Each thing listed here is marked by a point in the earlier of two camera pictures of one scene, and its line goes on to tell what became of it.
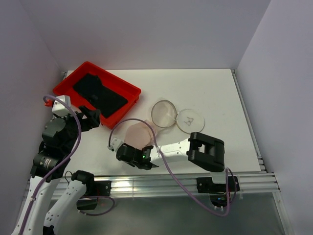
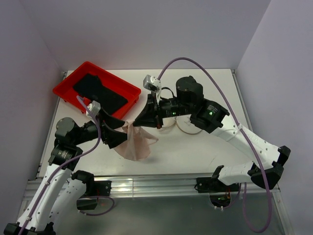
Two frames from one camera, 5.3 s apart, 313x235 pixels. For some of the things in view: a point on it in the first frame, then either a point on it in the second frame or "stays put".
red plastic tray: [130, 92] stays put
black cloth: [105, 100] stays put
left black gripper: [85, 117] to [101, 128]
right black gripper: [121, 153] to [154, 110]
